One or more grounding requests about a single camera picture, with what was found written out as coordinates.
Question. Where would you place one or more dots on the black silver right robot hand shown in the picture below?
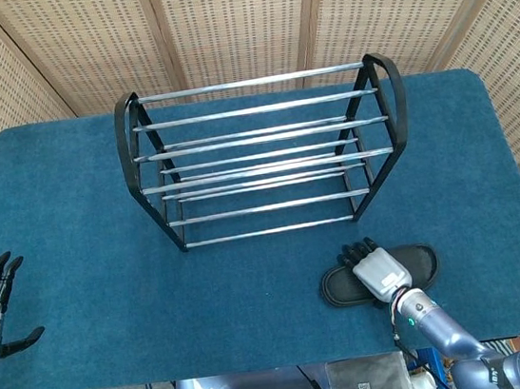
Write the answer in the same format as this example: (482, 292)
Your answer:
(380, 272)

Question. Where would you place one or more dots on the black rubber slipper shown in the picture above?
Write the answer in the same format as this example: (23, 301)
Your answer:
(420, 264)

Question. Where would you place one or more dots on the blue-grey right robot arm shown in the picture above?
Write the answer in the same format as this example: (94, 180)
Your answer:
(443, 328)

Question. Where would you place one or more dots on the black chrome shoe rack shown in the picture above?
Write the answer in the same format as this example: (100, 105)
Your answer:
(262, 139)

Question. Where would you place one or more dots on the grey pouch with label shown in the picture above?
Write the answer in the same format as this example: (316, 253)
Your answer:
(371, 381)

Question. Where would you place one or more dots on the blue carpet table cover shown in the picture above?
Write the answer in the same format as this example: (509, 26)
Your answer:
(107, 272)

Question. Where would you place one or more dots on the bamboo folding screen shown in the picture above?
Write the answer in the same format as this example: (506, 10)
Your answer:
(242, 19)

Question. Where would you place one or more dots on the blue metal frame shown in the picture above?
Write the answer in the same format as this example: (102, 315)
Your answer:
(433, 361)

